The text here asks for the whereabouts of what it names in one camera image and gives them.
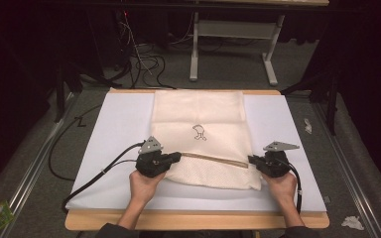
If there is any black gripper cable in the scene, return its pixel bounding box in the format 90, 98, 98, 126
286, 162, 304, 215
61, 141, 146, 214

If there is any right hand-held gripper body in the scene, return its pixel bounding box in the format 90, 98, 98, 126
258, 141, 301, 179

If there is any black floor cable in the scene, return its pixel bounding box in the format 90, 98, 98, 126
48, 103, 103, 182

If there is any crumpled white tissue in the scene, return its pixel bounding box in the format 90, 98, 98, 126
340, 215, 366, 232

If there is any person's left hand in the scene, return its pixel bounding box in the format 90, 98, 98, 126
128, 170, 169, 207

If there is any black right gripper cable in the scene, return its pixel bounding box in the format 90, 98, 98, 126
286, 162, 304, 215

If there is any cream zippered cloth cover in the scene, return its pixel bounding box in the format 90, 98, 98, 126
150, 89, 263, 191

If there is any white metal desk frame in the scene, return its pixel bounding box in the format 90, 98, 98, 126
189, 0, 330, 87

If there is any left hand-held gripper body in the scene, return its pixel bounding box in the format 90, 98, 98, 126
134, 136, 175, 179

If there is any tangle of black cables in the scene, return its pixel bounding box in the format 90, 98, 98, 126
110, 9, 177, 91

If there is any white table sheet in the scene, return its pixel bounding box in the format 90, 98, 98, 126
64, 90, 327, 213

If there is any aluminium floor rail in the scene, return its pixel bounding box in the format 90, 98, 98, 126
312, 101, 380, 238
8, 91, 77, 216

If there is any black metal stand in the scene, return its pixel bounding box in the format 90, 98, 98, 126
280, 68, 341, 137
53, 60, 84, 124

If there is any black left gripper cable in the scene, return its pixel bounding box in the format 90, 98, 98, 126
61, 141, 146, 214

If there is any person's right hand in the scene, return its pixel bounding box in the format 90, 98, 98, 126
261, 171, 299, 206

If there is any small white paper scrap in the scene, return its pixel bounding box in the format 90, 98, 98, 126
303, 117, 314, 135

